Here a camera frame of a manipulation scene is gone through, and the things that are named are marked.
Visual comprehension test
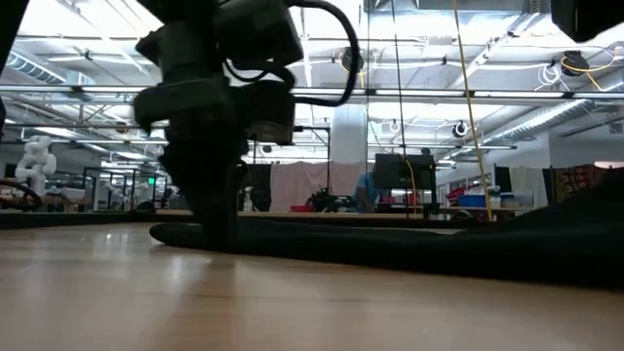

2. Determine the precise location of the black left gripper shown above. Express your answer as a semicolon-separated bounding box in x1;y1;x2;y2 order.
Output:
134;0;303;248

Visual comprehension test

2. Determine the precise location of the black cloth napkin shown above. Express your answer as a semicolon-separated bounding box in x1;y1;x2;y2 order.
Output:
148;168;624;293

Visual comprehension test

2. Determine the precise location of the pink hanging cloth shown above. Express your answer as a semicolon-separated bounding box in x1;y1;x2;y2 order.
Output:
269;160;367;214

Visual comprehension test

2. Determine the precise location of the white round column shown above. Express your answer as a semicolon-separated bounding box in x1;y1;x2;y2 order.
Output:
331;103;369;165

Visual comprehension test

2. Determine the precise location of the person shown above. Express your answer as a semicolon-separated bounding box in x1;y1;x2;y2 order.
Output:
353;170;382;214

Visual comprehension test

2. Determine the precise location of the black computer monitor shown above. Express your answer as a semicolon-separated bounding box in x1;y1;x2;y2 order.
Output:
373;152;438;192

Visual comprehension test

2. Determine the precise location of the long horizontal light strip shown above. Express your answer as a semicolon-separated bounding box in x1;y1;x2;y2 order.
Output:
0;84;624;107

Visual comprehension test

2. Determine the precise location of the blue plastic bin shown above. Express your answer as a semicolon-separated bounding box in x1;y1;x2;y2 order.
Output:
456;194;488;209

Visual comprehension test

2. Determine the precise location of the white plastic container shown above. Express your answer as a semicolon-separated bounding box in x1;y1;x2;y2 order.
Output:
487;186;519;210

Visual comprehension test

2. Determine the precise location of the red patterned rug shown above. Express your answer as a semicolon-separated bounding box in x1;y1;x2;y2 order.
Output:
553;164;610;206

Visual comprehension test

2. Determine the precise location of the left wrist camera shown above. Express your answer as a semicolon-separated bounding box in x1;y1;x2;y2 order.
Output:
238;80;297;146

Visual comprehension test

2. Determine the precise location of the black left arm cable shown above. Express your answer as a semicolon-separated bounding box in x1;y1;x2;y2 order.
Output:
222;0;363;109

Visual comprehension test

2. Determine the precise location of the black hanging cable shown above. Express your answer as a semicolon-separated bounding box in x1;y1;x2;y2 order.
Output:
391;0;411;219

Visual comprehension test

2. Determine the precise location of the silver ventilation duct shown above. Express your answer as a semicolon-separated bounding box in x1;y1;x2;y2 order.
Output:
485;80;624;143
4;51;67;87

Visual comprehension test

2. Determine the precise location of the yellow hanging cable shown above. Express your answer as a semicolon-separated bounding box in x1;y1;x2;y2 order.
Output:
451;0;494;222

